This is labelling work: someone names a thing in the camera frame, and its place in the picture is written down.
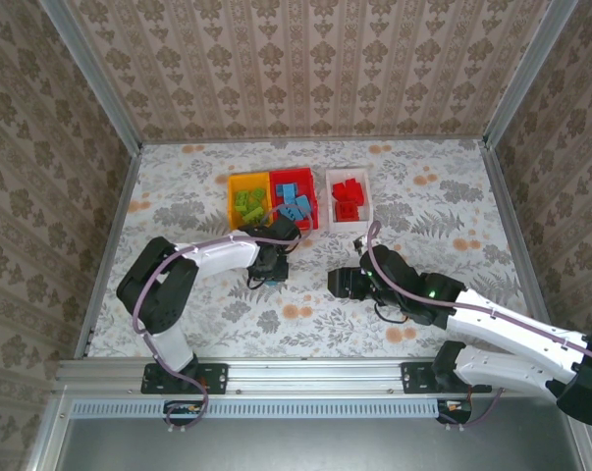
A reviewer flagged red plastic container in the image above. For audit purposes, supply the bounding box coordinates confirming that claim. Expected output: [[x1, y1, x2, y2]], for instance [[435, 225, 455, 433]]
[[268, 167, 321, 232]]

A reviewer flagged white plastic container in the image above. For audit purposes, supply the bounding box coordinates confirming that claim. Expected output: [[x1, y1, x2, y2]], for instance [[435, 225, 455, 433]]
[[324, 168, 374, 233]]

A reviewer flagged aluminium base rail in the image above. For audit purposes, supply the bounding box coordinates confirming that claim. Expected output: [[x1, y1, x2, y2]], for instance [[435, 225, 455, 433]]
[[54, 357, 493, 396]]

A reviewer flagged aluminium back rail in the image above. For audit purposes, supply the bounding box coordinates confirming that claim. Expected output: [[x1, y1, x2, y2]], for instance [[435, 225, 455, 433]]
[[138, 134, 486, 146]]

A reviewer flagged grey metal panel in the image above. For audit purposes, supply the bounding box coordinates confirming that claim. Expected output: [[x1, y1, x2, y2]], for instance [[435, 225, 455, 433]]
[[39, 416, 592, 471]]

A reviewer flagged aluminium frame post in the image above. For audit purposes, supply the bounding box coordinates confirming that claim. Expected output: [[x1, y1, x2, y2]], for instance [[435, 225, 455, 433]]
[[38, 0, 143, 151], [482, 0, 580, 148]]

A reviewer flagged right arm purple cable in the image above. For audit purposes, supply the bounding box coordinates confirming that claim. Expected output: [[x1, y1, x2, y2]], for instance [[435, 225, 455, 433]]
[[366, 220, 592, 429]]

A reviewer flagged grey slotted cable duct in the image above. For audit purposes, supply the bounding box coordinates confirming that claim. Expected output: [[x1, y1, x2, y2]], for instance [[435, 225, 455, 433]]
[[71, 397, 444, 421]]

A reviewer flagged yellow plastic container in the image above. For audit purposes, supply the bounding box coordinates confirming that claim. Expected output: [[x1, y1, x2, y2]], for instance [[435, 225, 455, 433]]
[[226, 171, 272, 232]]

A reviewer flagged aluminium side rail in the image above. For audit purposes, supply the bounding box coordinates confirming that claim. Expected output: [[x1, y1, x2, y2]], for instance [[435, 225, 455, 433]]
[[479, 140, 545, 315], [74, 144, 144, 362]]

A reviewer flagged floral patterned table cover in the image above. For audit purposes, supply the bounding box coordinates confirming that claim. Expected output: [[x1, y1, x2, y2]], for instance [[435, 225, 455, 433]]
[[86, 139, 542, 362]]

